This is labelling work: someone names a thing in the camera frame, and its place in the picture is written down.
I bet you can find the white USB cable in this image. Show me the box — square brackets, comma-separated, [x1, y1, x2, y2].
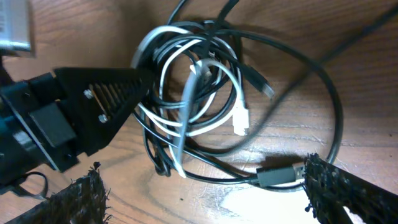
[130, 25, 251, 179]

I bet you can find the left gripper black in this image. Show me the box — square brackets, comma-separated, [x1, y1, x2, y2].
[1, 67, 154, 173]

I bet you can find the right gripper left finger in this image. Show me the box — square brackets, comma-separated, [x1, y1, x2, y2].
[7, 162, 111, 224]

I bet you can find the black USB cable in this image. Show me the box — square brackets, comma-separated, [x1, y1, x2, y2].
[132, 0, 398, 193]

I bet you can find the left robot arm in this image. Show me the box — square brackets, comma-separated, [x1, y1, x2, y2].
[1, 67, 154, 197]

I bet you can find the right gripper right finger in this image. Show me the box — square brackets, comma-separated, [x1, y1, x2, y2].
[303, 154, 397, 224]

